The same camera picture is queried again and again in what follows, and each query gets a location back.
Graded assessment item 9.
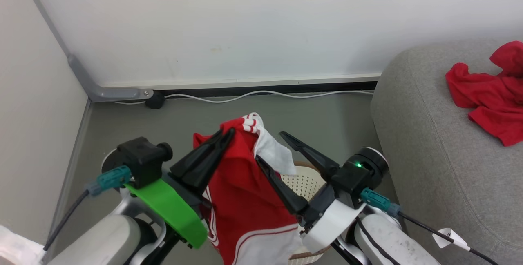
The teal left cable connector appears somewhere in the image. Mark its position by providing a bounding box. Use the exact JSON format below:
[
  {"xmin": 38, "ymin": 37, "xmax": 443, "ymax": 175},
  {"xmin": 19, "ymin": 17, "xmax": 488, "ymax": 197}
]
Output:
[{"xmin": 85, "ymin": 165, "xmax": 132, "ymax": 196}]

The pink perforated laundry basket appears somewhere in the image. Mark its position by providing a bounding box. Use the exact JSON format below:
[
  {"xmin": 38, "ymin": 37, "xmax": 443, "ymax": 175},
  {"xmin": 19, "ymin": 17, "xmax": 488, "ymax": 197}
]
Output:
[{"xmin": 280, "ymin": 161, "xmax": 333, "ymax": 265}]

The grey metal wall rail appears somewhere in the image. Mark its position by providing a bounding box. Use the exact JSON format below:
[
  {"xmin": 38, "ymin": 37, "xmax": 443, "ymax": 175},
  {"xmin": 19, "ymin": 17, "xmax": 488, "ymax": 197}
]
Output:
[{"xmin": 16, "ymin": 0, "xmax": 154, "ymax": 103}]

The grey fabric sofa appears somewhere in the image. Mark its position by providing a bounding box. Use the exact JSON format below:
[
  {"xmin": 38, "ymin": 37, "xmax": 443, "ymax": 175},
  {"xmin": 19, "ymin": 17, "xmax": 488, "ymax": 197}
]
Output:
[{"xmin": 370, "ymin": 38, "xmax": 523, "ymax": 265}]

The black baseboard strip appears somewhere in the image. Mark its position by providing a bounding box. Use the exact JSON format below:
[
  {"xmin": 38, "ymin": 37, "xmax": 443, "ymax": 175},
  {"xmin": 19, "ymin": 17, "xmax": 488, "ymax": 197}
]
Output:
[{"xmin": 153, "ymin": 79, "xmax": 381, "ymax": 99}]

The red white striped garment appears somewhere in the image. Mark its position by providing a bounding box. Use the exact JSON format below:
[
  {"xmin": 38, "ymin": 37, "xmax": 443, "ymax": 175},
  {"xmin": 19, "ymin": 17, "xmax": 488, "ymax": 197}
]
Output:
[{"xmin": 193, "ymin": 112, "xmax": 305, "ymax": 265}]

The white floor cable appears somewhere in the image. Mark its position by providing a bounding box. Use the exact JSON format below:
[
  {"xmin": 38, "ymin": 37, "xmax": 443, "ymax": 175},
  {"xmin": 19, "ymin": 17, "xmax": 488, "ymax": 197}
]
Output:
[{"xmin": 110, "ymin": 89, "xmax": 374, "ymax": 105}]

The black camera cable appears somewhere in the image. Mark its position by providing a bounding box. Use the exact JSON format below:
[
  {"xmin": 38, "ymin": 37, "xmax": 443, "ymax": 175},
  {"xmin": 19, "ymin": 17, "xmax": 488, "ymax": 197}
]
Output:
[
  {"xmin": 398, "ymin": 212, "xmax": 501, "ymax": 265},
  {"xmin": 43, "ymin": 189, "xmax": 90, "ymax": 251}
]

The small white cable tag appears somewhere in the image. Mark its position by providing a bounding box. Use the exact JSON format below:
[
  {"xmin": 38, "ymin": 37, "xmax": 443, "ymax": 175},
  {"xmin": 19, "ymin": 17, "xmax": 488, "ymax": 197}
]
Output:
[{"xmin": 432, "ymin": 227, "xmax": 471, "ymax": 252}]

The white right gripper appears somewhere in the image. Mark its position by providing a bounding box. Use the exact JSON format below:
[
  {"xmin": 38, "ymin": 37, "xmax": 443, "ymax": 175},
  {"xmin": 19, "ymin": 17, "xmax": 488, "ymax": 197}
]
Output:
[{"xmin": 255, "ymin": 131, "xmax": 367, "ymax": 254}]

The black round floor foot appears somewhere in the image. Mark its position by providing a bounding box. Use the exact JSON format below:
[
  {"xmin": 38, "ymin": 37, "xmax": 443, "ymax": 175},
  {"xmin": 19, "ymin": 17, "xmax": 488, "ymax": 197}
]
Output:
[{"xmin": 145, "ymin": 91, "xmax": 166, "ymax": 109}]

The black left camera cable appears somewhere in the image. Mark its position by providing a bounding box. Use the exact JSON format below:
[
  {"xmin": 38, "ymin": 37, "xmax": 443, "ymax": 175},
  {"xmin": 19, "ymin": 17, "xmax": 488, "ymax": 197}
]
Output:
[{"xmin": 43, "ymin": 189, "xmax": 90, "ymax": 251}]

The white paper cable tag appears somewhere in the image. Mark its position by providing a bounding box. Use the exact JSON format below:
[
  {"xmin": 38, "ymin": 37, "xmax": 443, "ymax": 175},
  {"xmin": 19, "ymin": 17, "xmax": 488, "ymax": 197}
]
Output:
[{"xmin": 0, "ymin": 224, "xmax": 45, "ymax": 265}]

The plain red t-shirt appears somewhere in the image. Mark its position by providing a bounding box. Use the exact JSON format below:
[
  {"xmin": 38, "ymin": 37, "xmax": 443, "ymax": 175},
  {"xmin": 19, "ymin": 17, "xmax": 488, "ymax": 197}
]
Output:
[{"xmin": 445, "ymin": 40, "xmax": 523, "ymax": 147}]

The teal right cable connector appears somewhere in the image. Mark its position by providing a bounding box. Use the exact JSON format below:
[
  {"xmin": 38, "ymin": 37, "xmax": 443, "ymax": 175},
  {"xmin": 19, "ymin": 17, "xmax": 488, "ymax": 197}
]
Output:
[{"xmin": 360, "ymin": 187, "xmax": 403, "ymax": 216}]

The teal cable connector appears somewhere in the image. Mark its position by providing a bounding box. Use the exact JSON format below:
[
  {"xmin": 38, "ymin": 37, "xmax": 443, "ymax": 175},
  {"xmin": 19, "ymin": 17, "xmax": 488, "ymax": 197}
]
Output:
[
  {"xmin": 85, "ymin": 165, "xmax": 132, "ymax": 196},
  {"xmin": 360, "ymin": 187, "xmax": 403, "ymax": 216}
]

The black right camera cable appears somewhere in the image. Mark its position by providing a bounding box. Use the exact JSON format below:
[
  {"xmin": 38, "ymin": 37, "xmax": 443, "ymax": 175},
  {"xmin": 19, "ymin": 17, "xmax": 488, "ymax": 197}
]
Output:
[{"xmin": 398, "ymin": 212, "xmax": 501, "ymax": 265}]

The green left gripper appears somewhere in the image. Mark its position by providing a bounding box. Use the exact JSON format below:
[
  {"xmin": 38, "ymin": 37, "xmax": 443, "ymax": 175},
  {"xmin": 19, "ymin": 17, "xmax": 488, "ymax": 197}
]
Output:
[{"xmin": 125, "ymin": 127, "xmax": 236, "ymax": 250}]

